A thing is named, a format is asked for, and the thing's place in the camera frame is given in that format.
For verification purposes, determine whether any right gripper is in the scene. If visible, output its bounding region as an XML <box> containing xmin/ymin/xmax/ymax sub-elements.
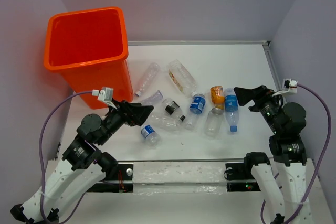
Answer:
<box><xmin>233</xmin><ymin>84</ymin><xmax>283</xmax><ymax>133</ymax></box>

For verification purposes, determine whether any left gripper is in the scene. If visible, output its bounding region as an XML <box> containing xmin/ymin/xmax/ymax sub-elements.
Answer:
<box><xmin>98</xmin><ymin>98</ymin><xmax>155</xmax><ymax>144</ymax></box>

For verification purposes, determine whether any crushed clear purple bottle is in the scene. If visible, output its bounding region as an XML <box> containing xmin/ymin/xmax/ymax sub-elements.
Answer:
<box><xmin>137</xmin><ymin>90</ymin><xmax>163</xmax><ymax>106</ymax></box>

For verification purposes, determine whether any small blue label bottle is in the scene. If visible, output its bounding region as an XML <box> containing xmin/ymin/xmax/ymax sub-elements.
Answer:
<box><xmin>140</xmin><ymin>125</ymin><xmax>161</xmax><ymax>147</ymax></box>

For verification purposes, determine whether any orange label bottle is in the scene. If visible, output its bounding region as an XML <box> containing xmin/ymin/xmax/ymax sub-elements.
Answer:
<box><xmin>210</xmin><ymin>86</ymin><xmax>224</xmax><ymax>110</ymax></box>

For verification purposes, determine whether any black label bottle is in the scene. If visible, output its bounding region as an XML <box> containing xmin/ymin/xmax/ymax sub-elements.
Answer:
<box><xmin>162</xmin><ymin>98</ymin><xmax>185</xmax><ymax>122</ymax></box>

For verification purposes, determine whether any clear jar bottle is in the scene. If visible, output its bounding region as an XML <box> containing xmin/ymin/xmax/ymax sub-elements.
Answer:
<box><xmin>204</xmin><ymin>108</ymin><xmax>224</xmax><ymax>137</ymax></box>

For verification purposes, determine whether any blue label bottle white cap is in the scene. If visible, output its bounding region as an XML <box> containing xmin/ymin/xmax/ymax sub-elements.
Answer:
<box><xmin>184</xmin><ymin>91</ymin><xmax>206</xmax><ymax>131</ymax></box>

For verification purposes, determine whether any clear bottle white cap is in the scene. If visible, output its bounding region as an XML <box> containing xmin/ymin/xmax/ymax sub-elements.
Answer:
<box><xmin>134</xmin><ymin>62</ymin><xmax>161</xmax><ymax>97</ymax></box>

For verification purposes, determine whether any large clear juice bottle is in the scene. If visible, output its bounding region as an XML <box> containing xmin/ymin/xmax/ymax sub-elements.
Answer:
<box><xmin>167</xmin><ymin>60</ymin><xmax>197</xmax><ymax>97</ymax></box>

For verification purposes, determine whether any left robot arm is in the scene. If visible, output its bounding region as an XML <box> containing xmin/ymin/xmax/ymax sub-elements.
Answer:
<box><xmin>11</xmin><ymin>101</ymin><xmax>154</xmax><ymax>223</ymax></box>

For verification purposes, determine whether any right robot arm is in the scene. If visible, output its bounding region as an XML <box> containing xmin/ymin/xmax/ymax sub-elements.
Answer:
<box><xmin>234</xmin><ymin>85</ymin><xmax>314</xmax><ymax>223</ymax></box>

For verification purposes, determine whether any orange plastic bin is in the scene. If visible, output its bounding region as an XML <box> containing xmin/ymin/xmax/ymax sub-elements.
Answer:
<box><xmin>44</xmin><ymin>6</ymin><xmax>133</xmax><ymax>109</ymax></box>

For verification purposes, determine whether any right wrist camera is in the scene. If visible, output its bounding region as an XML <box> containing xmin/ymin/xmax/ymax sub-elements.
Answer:
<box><xmin>272</xmin><ymin>78</ymin><xmax>298</xmax><ymax>97</ymax></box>

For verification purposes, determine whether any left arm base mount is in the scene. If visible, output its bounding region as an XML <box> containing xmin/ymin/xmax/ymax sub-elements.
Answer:
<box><xmin>87</xmin><ymin>162</ymin><xmax>134</xmax><ymax>193</ymax></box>

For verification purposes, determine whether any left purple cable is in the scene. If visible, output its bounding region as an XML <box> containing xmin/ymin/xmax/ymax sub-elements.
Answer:
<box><xmin>39</xmin><ymin>90</ymin><xmax>99</xmax><ymax>224</ymax></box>

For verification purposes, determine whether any purple cable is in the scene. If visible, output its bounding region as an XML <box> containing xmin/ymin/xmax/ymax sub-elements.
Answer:
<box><xmin>39</xmin><ymin>90</ymin><xmax>99</xmax><ymax>224</ymax></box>
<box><xmin>260</xmin><ymin>83</ymin><xmax>332</xmax><ymax>224</ymax></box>

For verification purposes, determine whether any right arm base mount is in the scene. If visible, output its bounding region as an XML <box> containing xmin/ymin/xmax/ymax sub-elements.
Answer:
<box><xmin>223</xmin><ymin>163</ymin><xmax>260</xmax><ymax>193</ymax></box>

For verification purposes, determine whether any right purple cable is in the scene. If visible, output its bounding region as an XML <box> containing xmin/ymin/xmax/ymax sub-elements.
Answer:
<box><xmin>260</xmin><ymin>83</ymin><xmax>332</xmax><ymax>224</ymax></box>

